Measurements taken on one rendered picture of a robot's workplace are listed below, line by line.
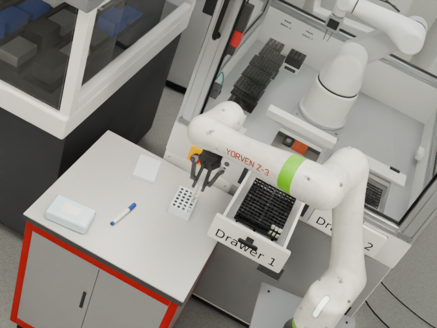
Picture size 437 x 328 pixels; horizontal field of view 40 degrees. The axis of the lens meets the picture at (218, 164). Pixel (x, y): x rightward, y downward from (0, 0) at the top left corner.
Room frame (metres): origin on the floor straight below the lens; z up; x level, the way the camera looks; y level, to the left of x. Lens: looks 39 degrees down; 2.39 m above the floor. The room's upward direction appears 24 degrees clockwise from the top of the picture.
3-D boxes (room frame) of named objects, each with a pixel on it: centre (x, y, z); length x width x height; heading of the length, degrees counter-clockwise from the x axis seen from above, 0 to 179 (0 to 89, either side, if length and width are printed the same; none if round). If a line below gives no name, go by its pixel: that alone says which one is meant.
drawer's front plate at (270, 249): (1.51, -0.21, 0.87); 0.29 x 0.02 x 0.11; 83
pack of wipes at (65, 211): (1.38, 0.40, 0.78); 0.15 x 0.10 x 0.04; 90
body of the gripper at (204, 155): (1.65, 0.03, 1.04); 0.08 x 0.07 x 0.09; 89
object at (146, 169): (1.76, 0.25, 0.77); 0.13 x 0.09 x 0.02; 6
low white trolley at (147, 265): (1.57, 0.20, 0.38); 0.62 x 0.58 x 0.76; 83
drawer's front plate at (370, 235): (1.79, -0.56, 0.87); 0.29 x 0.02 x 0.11; 83
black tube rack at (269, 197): (1.71, -0.23, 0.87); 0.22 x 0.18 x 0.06; 173
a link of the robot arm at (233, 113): (1.64, 0.04, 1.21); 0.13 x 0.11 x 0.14; 158
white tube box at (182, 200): (1.66, 0.06, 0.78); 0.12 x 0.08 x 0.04; 179
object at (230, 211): (1.72, -0.23, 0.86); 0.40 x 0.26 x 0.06; 173
